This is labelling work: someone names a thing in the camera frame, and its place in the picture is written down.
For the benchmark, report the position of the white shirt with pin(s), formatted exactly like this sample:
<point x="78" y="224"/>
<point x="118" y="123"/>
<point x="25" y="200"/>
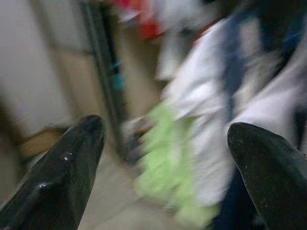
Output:
<point x="204" y="95"/>

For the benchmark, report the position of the orange-red garment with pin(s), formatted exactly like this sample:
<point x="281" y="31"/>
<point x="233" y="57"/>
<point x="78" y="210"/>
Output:
<point x="148" y="28"/>

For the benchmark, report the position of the light green ruffled dress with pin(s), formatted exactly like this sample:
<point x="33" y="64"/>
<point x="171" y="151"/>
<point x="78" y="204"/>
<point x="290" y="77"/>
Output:
<point x="168" y="155"/>

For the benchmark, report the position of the dark navy garment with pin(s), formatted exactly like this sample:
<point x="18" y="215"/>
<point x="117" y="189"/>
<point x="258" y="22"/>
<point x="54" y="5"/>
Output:
<point x="235" y="72"/>

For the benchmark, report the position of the sliding wardrobe door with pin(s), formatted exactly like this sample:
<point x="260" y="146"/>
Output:
<point x="36" y="60"/>

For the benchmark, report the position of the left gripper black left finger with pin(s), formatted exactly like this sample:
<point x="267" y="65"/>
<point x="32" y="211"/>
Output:
<point x="60" y="179"/>

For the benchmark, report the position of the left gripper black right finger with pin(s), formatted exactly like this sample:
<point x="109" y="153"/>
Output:
<point x="275" y="179"/>

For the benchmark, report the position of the teal plastic hook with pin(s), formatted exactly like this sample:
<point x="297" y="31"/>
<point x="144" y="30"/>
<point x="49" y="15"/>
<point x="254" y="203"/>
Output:
<point x="118" y="81"/>

